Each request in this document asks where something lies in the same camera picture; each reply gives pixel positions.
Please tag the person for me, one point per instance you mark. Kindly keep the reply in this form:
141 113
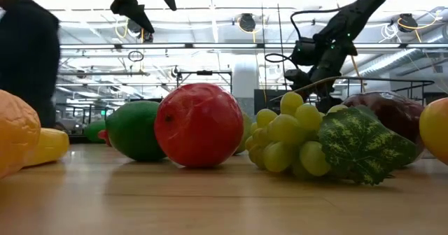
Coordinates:
28 53

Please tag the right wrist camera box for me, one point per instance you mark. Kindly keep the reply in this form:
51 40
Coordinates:
302 51

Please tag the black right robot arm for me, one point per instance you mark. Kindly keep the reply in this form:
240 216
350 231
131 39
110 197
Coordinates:
364 4

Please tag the green grape bunch with leaf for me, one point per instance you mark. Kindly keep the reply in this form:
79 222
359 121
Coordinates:
287 130

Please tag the white pillar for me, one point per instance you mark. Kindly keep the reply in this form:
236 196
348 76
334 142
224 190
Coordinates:
245 77

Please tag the orange yellow oblong fruit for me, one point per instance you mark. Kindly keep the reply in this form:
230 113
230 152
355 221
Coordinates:
17 133

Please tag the yellow banana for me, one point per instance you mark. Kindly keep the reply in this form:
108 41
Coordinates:
52 145

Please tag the dark red apple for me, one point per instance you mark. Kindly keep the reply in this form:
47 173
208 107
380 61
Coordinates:
395 112

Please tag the large green lime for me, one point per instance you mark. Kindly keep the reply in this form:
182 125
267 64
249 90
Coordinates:
133 131

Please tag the red pomegranate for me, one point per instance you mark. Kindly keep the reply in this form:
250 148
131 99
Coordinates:
199 124

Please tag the red orange mango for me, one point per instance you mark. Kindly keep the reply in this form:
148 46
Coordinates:
435 130

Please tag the black background frame rig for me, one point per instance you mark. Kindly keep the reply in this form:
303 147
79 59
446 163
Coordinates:
204 72

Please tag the silver ventilation duct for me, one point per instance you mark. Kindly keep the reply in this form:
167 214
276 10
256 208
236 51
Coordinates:
402 58

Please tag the black panel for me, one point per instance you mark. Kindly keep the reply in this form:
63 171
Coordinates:
262 102

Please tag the dark red grape bunch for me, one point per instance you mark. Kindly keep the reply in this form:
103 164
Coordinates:
104 137

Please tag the brownish green pear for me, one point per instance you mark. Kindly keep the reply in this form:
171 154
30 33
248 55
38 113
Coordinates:
246 123

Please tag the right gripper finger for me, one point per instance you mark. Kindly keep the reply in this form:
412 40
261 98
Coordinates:
325 100

